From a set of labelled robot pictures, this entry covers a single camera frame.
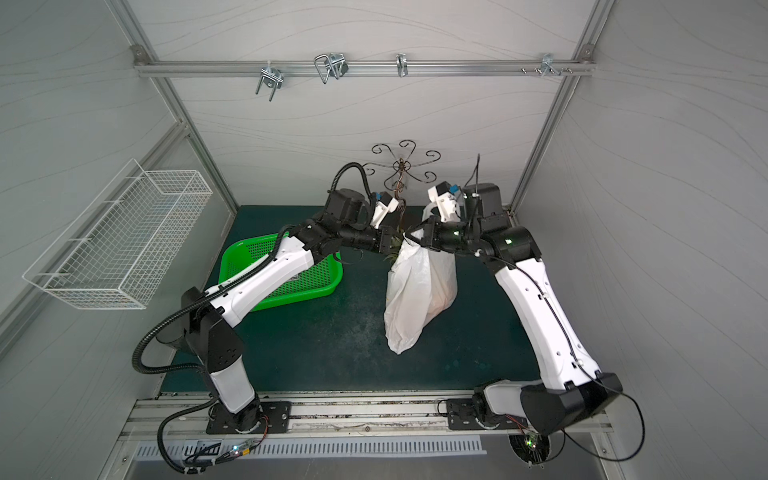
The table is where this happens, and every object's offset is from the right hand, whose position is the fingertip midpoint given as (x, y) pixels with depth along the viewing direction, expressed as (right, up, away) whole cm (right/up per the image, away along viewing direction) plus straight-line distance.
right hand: (406, 233), depth 65 cm
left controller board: (-39, -51, +3) cm, 64 cm away
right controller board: (+31, -52, +6) cm, 61 cm away
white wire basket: (-67, -5, +2) cm, 67 cm away
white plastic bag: (+4, -13, +3) cm, 13 cm away
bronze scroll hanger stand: (-2, +16, +22) cm, 28 cm away
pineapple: (-2, -3, +5) cm, 6 cm away
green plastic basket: (-53, -6, +33) cm, 63 cm away
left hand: (+1, -3, +6) cm, 6 cm away
